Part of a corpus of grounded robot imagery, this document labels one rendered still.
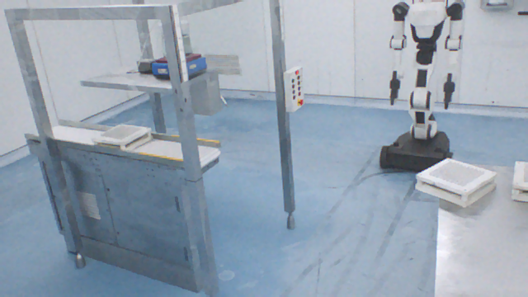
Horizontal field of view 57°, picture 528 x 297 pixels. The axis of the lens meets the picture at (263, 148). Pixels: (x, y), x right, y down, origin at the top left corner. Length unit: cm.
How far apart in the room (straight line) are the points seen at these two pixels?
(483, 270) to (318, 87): 467
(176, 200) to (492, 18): 395
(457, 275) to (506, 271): 17
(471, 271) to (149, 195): 179
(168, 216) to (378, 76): 372
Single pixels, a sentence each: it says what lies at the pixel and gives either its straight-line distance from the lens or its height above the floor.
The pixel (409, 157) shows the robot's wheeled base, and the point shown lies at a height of 16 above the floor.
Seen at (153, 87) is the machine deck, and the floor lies 132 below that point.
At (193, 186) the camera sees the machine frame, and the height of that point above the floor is 82.
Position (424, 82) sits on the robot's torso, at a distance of 426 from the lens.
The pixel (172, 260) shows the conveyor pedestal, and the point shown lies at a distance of 304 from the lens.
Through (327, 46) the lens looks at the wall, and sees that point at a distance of 606.
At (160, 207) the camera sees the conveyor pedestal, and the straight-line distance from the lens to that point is 287.
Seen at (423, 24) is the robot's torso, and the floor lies 122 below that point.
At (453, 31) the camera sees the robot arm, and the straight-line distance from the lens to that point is 420.
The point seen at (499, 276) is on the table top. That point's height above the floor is 83.
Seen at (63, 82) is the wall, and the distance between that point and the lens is 621.
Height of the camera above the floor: 189
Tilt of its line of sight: 22 degrees down
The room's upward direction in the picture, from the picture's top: 5 degrees counter-clockwise
